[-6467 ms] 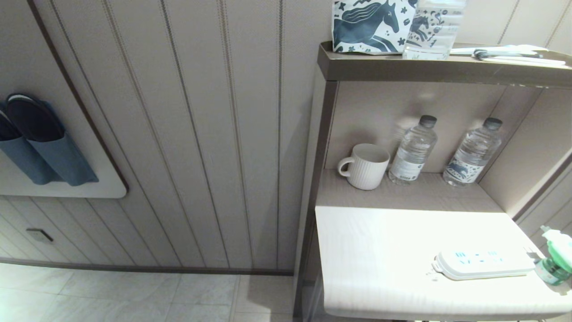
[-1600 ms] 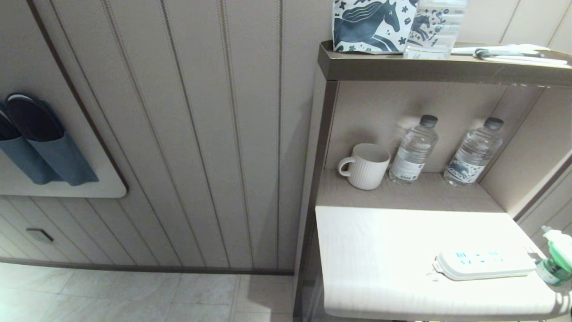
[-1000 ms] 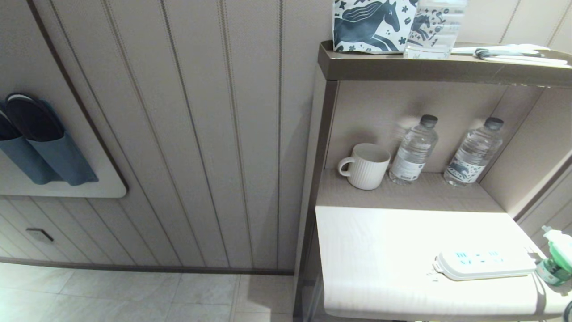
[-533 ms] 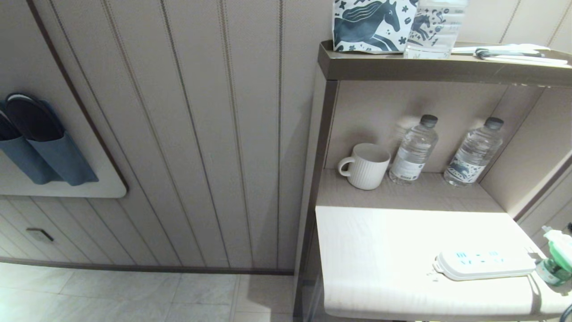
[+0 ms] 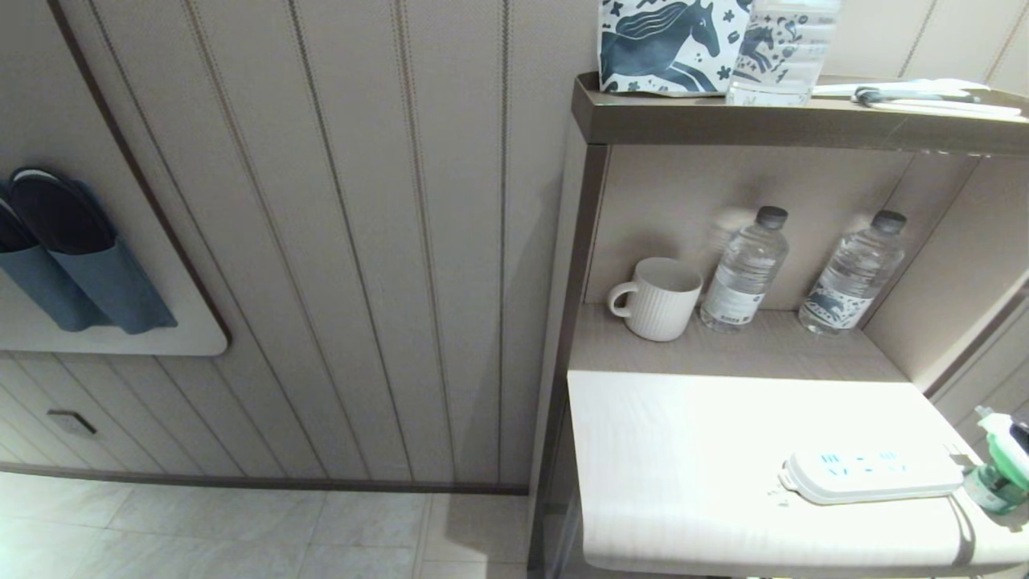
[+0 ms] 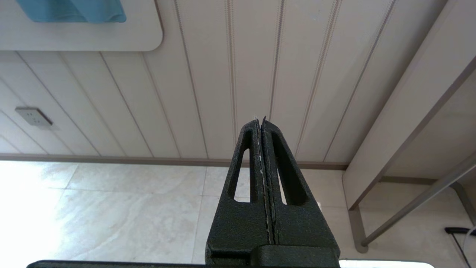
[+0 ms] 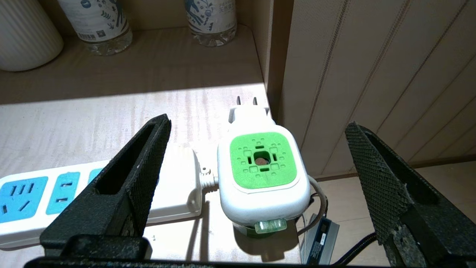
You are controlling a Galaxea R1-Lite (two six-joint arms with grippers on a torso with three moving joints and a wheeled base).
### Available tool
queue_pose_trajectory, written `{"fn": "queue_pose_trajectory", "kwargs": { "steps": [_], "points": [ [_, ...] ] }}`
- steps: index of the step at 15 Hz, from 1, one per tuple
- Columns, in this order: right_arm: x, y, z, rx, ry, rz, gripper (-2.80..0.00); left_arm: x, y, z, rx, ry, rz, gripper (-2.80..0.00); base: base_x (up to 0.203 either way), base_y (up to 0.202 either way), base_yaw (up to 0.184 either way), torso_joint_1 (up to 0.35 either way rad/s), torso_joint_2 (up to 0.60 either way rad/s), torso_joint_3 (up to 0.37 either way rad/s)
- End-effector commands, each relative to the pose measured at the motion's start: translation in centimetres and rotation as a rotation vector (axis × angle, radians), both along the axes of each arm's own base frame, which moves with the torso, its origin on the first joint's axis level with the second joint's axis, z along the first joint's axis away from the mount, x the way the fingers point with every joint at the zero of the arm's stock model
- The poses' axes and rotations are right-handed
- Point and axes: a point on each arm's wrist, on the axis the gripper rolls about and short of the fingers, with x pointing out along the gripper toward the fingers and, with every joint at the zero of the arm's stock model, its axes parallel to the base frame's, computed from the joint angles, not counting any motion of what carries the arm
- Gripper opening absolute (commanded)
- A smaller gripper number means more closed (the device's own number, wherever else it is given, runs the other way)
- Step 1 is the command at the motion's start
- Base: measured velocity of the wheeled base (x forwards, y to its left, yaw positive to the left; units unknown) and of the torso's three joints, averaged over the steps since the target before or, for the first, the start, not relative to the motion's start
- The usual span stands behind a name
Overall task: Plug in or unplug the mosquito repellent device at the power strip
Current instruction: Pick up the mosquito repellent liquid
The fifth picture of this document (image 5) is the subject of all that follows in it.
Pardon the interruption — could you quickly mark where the papers and pen on shelf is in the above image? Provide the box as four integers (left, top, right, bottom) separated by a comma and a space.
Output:
812, 78, 1022, 120

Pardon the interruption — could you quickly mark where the large clear horse print bottle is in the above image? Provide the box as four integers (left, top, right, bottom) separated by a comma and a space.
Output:
725, 0, 842, 107

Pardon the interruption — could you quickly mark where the white power strip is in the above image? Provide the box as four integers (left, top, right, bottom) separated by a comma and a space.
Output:
778, 447, 965, 506

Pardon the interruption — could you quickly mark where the green mosquito repellent plug-in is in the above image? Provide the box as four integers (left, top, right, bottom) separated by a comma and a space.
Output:
963, 406, 1029, 515

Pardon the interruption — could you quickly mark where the blue slipper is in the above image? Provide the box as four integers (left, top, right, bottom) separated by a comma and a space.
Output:
0, 183, 109, 333
8, 167, 178, 335

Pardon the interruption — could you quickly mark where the horse print tissue box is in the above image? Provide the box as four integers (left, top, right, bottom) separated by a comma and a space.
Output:
597, 0, 754, 97

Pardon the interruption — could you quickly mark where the clear bottle plain white label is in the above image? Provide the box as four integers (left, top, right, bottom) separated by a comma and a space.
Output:
699, 206, 789, 334

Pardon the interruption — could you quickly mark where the clear bottle horse print label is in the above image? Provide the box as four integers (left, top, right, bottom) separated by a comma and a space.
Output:
798, 210, 908, 336

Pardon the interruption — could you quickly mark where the beige brown shelf unit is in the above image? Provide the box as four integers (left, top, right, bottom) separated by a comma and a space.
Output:
527, 71, 1029, 579

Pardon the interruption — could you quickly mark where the white ribbed mug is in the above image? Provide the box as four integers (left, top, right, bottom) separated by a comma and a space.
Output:
607, 257, 704, 343

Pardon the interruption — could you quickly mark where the grey wall socket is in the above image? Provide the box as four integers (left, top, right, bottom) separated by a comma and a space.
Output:
47, 409, 98, 438

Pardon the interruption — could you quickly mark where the brown baseboard strip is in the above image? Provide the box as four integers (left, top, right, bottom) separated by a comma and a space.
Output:
0, 462, 529, 495

